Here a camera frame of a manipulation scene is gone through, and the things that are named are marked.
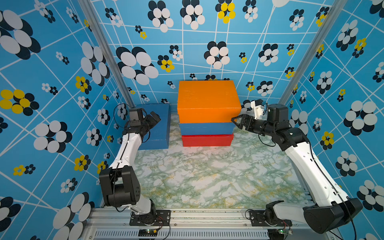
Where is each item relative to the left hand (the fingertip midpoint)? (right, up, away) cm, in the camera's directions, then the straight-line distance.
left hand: (155, 117), depth 87 cm
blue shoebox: (+31, -7, +1) cm, 31 cm away
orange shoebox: (+30, +8, -8) cm, 32 cm away
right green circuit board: (+65, -55, -18) cm, 87 cm away
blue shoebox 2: (0, -10, +7) cm, 12 cm away
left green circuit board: (0, -57, -15) cm, 59 cm away
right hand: (+45, -2, -16) cm, 47 cm away
